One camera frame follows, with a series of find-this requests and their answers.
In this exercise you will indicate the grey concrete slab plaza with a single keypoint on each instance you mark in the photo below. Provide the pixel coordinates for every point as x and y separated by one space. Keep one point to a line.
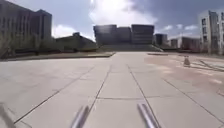
116 83

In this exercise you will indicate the wide stone staircase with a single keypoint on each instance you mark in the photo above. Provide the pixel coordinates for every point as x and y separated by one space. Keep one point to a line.
128 48

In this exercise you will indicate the dark wide building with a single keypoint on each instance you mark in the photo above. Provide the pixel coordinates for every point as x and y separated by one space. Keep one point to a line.
123 34

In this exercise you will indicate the low dark-roofed building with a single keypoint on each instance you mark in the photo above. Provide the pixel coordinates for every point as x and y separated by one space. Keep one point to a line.
76 42

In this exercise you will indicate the raised grass bed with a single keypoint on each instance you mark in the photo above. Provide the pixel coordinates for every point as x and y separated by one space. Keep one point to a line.
63 55

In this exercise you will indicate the robot's own part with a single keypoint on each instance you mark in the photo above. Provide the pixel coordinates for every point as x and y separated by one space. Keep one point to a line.
147 115
80 117

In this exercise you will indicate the low distant buildings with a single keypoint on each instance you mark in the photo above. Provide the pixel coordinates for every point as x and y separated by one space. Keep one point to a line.
180 42

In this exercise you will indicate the row of bushes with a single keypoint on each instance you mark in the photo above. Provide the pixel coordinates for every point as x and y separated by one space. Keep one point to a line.
33 45

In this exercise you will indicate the tall grey building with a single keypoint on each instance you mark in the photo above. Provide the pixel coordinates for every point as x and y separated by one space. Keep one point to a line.
23 28

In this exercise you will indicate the white multi-storey building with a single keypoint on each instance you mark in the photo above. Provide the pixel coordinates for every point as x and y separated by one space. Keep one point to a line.
212 30

